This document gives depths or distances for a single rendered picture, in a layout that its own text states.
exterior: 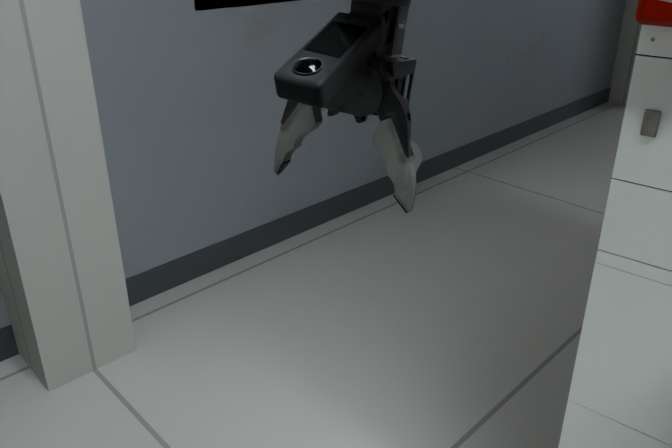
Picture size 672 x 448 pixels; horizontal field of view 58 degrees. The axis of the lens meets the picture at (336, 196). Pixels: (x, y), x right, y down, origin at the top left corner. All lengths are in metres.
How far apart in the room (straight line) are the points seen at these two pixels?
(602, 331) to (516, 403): 0.91
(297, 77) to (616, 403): 0.94
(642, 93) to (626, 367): 0.48
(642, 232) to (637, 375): 0.27
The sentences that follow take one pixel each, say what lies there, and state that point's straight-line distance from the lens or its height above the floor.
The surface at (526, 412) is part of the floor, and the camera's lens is 2.04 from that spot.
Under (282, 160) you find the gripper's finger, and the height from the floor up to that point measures 1.13.
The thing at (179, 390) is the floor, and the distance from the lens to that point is 2.08.
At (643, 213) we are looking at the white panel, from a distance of 1.08.
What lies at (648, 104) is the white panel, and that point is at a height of 1.10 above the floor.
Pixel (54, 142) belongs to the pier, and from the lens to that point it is 1.89.
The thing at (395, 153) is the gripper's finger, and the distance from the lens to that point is 0.56.
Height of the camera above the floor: 1.34
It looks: 24 degrees down
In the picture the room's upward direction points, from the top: straight up
